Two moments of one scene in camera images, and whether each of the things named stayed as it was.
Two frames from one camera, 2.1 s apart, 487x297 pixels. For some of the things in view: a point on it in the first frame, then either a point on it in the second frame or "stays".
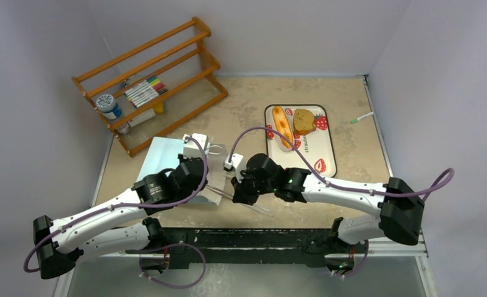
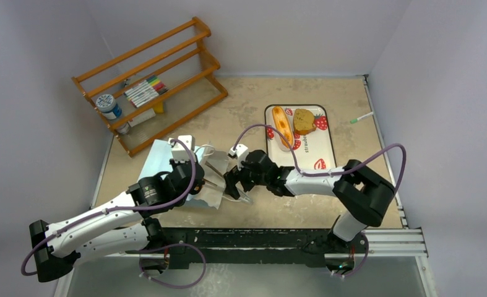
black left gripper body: x=182 y=158 stays
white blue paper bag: x=163 y=154 stays
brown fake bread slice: x=304 y=122 stays
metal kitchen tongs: x=249 y=206 -> x=215 y=169
